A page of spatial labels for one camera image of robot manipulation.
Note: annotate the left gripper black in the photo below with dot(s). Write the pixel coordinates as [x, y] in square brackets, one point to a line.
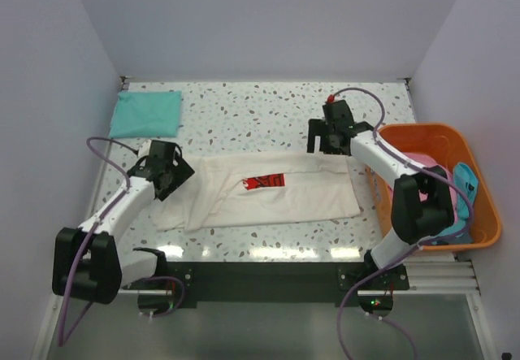
[182, 172]

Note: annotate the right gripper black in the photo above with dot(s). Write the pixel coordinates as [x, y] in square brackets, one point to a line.
[318, 127]

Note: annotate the white coca-cola t-shirt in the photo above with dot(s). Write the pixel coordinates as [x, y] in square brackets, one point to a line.
[259, 189]

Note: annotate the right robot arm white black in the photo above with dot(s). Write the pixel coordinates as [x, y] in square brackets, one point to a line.
[422, 206]

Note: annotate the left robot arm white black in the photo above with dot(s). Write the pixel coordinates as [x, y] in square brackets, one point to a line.
[86, 262]

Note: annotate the folded teal t-shirt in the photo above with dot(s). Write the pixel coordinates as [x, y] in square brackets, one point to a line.
[146, 115]

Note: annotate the orange plastic basket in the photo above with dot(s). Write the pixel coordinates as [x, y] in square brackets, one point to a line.
[448, 147]

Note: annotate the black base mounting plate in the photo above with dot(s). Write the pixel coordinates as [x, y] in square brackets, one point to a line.
[276, 282]

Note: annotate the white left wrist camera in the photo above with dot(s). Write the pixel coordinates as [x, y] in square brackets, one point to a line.
[144, 149]

